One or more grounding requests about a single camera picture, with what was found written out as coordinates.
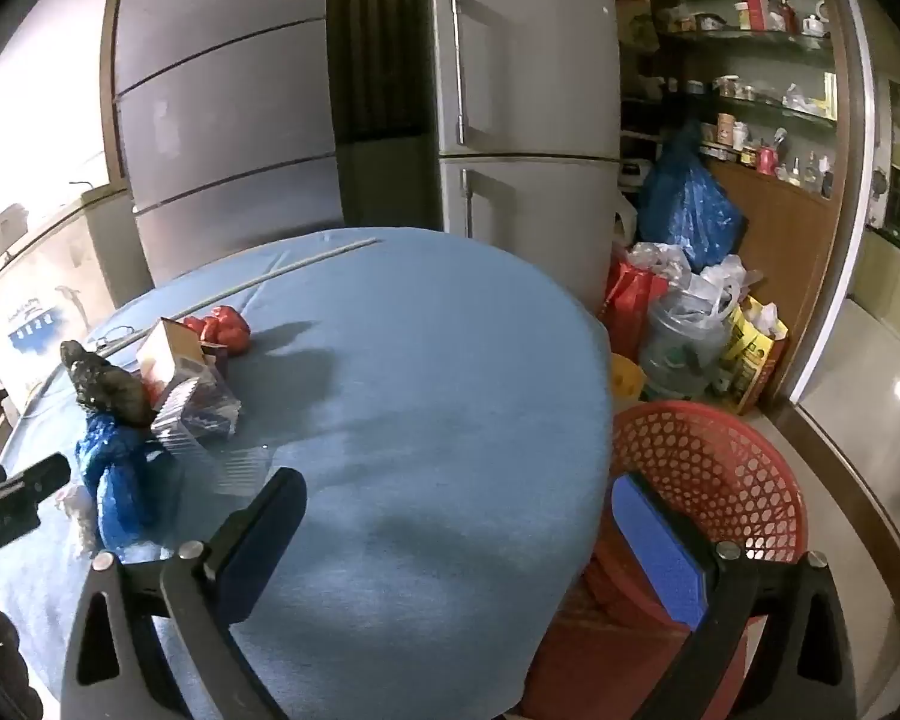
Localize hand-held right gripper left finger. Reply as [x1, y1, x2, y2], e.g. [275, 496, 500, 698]
[58, 466, 308, 720]

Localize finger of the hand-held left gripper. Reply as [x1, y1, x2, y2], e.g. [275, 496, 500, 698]
[0, 454, 72, 563]

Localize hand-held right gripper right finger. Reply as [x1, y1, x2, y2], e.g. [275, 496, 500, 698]
[611, 471, 863, 720]

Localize red plastic basket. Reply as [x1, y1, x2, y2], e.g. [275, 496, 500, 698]
[525, 400, 809, 720]

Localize small blue plastic bag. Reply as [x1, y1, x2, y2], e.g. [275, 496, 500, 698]
[75, 411, 177, 552]

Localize person's left hand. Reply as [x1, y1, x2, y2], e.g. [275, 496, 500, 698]
[0, 604, 46, 720]

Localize dark crumpled object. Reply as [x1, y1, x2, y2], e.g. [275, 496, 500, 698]
[60, 340, 157, 428]

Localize clear plastic container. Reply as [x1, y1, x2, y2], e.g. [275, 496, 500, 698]
[150, 371, 275, 496]

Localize yellow plastic container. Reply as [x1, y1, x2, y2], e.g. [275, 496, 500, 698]
[611, 354, 646, 410]

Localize white printed carton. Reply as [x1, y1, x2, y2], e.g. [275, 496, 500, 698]
[0, 187, 136, 443]

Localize clear plastic jar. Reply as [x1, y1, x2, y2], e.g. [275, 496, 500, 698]
[637, 292, 732, 400]

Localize white packet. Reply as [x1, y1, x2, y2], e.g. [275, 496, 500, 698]
[135, 317, 209, 391]

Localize yellow printed bag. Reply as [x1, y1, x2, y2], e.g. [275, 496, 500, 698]
[724, 296, 790, 415]

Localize red snack packet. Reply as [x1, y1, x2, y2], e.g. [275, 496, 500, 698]
[182, 305, 252, 357]

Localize red shopping bag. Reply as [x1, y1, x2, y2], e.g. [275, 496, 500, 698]
[598, 259, 672, 361]

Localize white plastic bag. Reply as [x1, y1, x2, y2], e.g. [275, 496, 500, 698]
[630, 240, 766, 331]

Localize thin white rod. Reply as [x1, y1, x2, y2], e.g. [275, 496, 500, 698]
[22, 236, 380, 421]

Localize wooden shelf cabinet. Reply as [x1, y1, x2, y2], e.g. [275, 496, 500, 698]
[619, 0, 871, 406]

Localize grey refrigerator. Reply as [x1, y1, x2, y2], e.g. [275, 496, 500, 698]
[429, 0, 623, 312]

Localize large blue plastic bag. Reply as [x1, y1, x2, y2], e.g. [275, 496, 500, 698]
[636, 120, 747, 271]

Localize grey cabinet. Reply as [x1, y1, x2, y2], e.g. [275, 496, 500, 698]
[101, 0, 346, 290]

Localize shelf jars and bottles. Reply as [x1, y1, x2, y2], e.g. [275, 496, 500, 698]
[630, 0, 841, 200]

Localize white door frame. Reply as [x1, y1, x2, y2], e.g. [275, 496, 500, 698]
[787, 0, 895, 410]

